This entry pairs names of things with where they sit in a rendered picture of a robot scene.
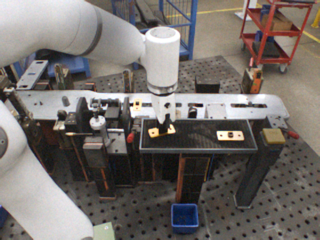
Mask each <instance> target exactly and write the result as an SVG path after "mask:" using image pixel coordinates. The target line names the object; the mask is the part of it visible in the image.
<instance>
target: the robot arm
mask: <svg viewBox="0 0 320 240"><path fill-rule="evenodd" d="M179 46H180V34H179V32H178V31H176V30H175V29H171V28H168V27H157V28H154V29H150V30H149V31H147V33H146V35H143V34H141V33H140V32H139V31H138V29H137V28H136V27H134V26H133V25H132V24H130V23H128V22H126V21H124V20H123V19H120V18H118V17H117V16H115V15H112V14H110V13H109V12H107V11H104V10H102V9H101V8H98V7H96V6H94V5H92V4H90V3H88V2H85V1H84V0H0V69H1V68H3V67H5V66H8V65H10V64H12V63H14V62H17V61H20V60H22V59H24V58H26V57H28V56H30V55H32V53H34V52H36V51H37V50H39V49H44V48H46V49H50V50H54V51H60V52H63V53H66V54H72V55H76V56H79V57H85V58H89V59H93V60H96V61H102V62H107V63H111V64H114V65H122V66H123V65H129V64H131V63H133V62H135V63H137V64H140V65H143V66H144V67H145V70H146V73H147V88H148V89H149V91H150V92H151V102H152V106H153V109H154V112H155V117H156V120H155V124H156V128H157V129H158V134H163V133H167V132H168V129H169V128H170V120H169V117H170V119H171V120H172V122H174V121H175V118H176V107H175V95H174V93H175V91H176V88H177V82H178V64H179ZM0 205H1V206H3V208H5V209H6V210H7V211H8V212H9V213H10V214H11V215H12V216H13V217H14V218H15V220H16V221H18V222H19V223H20V225H21V226H22V227H23V228H24V229H25V231H26V232H27V233H29V234H30V236H31V237H32V238H33V240H93V239H94V229H93V226H92V224H91V222H90V220H89V218H88V216H87V215H86V214H84V213H83V212H82V211H81V209H80V208H79V207H77V206H76V205H75V204H74V202H73V201H72V200H71V199H70V198H69V197H68V196H67V195H66V194H65V193H64V192H63V191H62V190H61V189H60V188H59V187H58V186H57V184H56V183H54V181H53V180H52V178H51V177H50V176H49V175H48V174H47V172H46V170H45V169H44V168H43V167H42V166H41V164H40V162H39V160H37V159H36V157H35V155H34V154H33V152H32V151H31V150H30V148H29V146H28V144H27V139H26V135H25V133H24V131H23V130H22V129H21V127H20V125H19V124H18V122H17V120H16V119H15V118H14V116H13V115H12V114H11V112H10V111H9V110H8V109H7V107H6V106H5V105H4V104H3V102H2V101H1V100H0Z"/></svg>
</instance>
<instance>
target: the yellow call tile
mask: <svg viewBox="0 0 320 240"><path fill-rule="evenodd" d="M263 134H264V136H265V139H266V141H267V143H281V144H284V143H285V139H284V137H283V135H282V132H281V131H280V129H263Z"/></svg>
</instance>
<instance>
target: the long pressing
mask: <svg viewBox="0 0 320 240"><path fill-rule="evenodd" d="M16 92H17V93H18V95H19V97H20V98H21V99H22V102H23V103H24V104H25V105H26V108H27V109H28V110H29V111H32V112H33V118H34V120H35V121H36V122H56V121H57V118H58V117H57V111H58V109H64V110H66V111H67V113H69V112H75V109H76V106H77V103H78V101H79V98H80V97H85V98H86V101H87V103H88V107H89V110H92V109H94V108H93V107H90V106H89V104H90V103H89V100H90V98H95V99H98V98H102V99H108V98H111V99H115V98H119V100H121V101H122V103H123V100H124V97H129V102H130V103H134V99H135V98H142V103H152V102H151V93H127V94H103V93H96V92H93V91H90V90H18V91H16ZM174 95H175V103H181V105H182V106H181V107H176V109H178V110H180V111H181V117H182V118H187V113H188V109H189V107H188V105H187V104H188V103H189V104H203V107H198V115H197V119H203V118H204V114H205V108H206V104H224V106H225V109H226V113H227V116H228V119H247V120H248V121H264V120H265V117H266V115H267V114H280V115H282V118H283V120H284V121H288V120H289V118H290V115H289V113H288V111H287V109H286V107H285V105H284V104H283V102H282V100H281V99H280V97H278V96H277V95H273V94H193V93H174ZM63 96H67V97H68V99H69V102H70V105H69V106H68V107H64V106H63V102H62V97H63ZM40 101H41V102H42V105H40ZM249 101H252V104H264V105H266V106H267V108H263V107H253V106H252V107H247V106H246V105H247V104H248V102H249ZM35 103H36V105H34V104H35ZM231 104H244V105H245V106H246V107H232V106H231ZM4 105H5V106H6V107H7V109H8V110H15V111H16V109H15V108H14V106H13V105H12V104H11V102H10V101H9V100H8V99H7V100H6V101H5V103H4ZM130 110H131V116H132V120H133V118H134V116H135V115H149V116H150V118H156V117H155V112H154V109H153V107H141V111H133V107H130ZM16 113H17V114H18V112H17V111H16Z"/></svg>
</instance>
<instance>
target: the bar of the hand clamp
mask: <svg viewBox="0 0 320 240"><path fill-rule="evenodd" d="M16 88H17V85H16V84H14V83H10V84H9V89H8V88H7V87H6V88H5V89H4V91H3V92H4V93H5V96H6V98H8V100H9V101H10V102H11V104H12V105H13V106H14V108H15V109H16V111H17V112H18V114H19V115H20V114H23V113H25V115H26V116H27V117H28V113H29V110H28V109H27V108H26V105H25V104H24V103H23V102H22V99H21V98H20V97H19V95H18V93H17V92H16ZM28 119H29V117H28Z"/></svg>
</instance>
